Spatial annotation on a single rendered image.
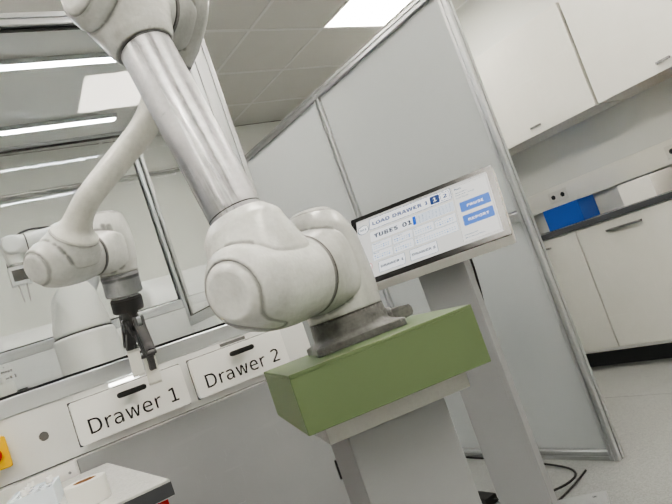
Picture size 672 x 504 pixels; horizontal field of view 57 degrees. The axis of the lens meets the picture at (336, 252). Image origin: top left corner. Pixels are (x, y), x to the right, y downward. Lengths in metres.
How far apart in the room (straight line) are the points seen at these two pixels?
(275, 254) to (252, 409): 0.90
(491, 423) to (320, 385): 1.16
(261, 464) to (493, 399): 0.76
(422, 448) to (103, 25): 0.96
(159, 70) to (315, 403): 0.64
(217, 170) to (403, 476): 0.64
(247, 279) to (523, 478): 1.41
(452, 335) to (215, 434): 0.90
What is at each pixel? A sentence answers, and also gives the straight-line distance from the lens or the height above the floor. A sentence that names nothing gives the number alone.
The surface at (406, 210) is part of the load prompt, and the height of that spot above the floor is 1.16.
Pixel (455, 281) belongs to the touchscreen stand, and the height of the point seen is 0.88.
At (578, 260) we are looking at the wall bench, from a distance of 4.07.
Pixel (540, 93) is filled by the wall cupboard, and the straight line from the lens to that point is 4.46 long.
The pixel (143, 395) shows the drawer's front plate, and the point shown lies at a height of 0.88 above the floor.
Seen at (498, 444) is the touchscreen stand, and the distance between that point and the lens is 2.13.
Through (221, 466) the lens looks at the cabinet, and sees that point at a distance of 1.81.
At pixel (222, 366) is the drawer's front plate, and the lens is 1.79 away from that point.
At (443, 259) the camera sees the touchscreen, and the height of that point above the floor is 0.96.
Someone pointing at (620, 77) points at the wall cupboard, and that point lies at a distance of 4.18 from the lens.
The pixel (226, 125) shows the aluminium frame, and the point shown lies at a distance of 2.02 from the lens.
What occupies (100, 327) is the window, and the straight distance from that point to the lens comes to 1.76.
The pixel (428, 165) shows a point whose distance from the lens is 2.90.
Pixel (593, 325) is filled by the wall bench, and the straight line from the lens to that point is 4.15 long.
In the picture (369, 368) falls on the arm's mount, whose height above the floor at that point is 0.83.
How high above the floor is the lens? 0.95
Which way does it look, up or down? 4 degrees up
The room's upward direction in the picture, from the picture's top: 19 degrees counter-clockwise
